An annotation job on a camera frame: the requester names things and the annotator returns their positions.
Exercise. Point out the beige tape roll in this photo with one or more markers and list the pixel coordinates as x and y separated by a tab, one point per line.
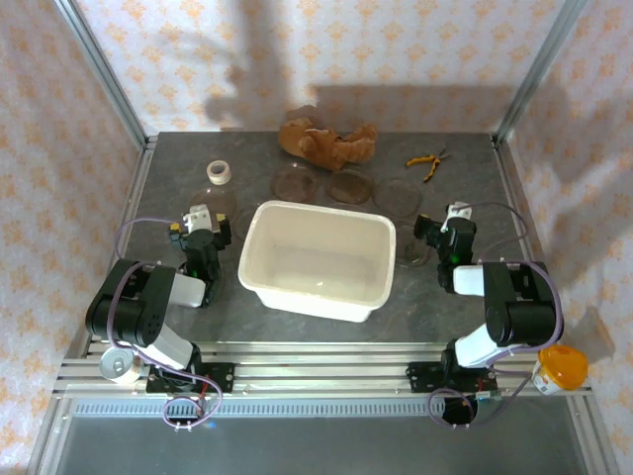
219	171

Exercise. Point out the silver tin can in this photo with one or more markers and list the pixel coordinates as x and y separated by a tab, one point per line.
118	366

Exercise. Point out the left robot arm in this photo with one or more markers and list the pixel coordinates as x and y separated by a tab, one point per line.
128	307

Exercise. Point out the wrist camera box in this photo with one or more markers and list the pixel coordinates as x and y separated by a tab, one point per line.
198	218
460	213

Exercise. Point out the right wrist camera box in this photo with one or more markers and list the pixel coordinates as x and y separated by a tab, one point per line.
460	213

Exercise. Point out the orange lidded cup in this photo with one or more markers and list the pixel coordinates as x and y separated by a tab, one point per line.
561	368

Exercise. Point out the aluminium frame post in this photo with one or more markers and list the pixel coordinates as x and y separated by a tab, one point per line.
535	71
106	74

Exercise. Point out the aluminium side rail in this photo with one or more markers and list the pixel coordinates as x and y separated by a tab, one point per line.
509	178
133	193

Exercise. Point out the brown plush teddy bear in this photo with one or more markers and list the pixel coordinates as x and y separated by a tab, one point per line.
321	148

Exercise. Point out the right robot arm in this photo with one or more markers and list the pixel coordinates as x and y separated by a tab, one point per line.
519	307

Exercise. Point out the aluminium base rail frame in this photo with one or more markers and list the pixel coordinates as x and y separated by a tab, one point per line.
321	368

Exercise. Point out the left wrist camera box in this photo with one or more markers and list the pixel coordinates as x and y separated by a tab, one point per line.
198	218

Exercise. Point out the slotted metal strip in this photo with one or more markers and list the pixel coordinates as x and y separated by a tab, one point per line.
321	408

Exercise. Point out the white plastic bin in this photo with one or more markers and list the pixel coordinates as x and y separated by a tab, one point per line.
316	247

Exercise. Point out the small green circuit board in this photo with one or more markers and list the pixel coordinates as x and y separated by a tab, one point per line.
487	396

